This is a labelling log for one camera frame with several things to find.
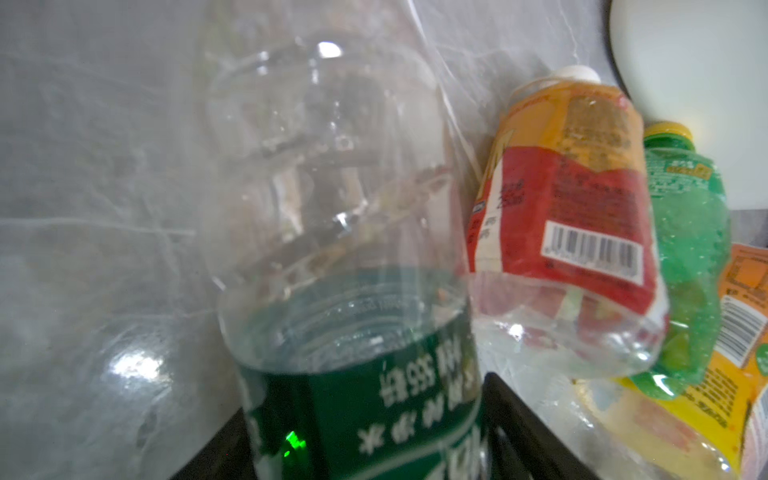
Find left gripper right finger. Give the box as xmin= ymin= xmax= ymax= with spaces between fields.
xmin=482 ymin=372 xmax=598 ymax=480

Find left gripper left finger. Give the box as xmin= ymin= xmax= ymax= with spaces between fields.
xmin=171 ymin=409 xmax=255 ymax=480

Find red yellow label tea bottle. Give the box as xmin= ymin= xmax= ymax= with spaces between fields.
xmin=467 ymin=65 xmax=669 ymax=379

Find dark green label water bottle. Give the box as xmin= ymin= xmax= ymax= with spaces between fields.
xmin=200 ymin=1 xmax=488 ymax=479

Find orange label juice bottle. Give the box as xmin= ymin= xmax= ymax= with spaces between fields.
xmin=572 ymin=242 xmax=768 ymax=480

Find small green soda bottle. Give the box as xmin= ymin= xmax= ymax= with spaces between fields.
xmin=631 ymin=122 xmax=731 ymax=401

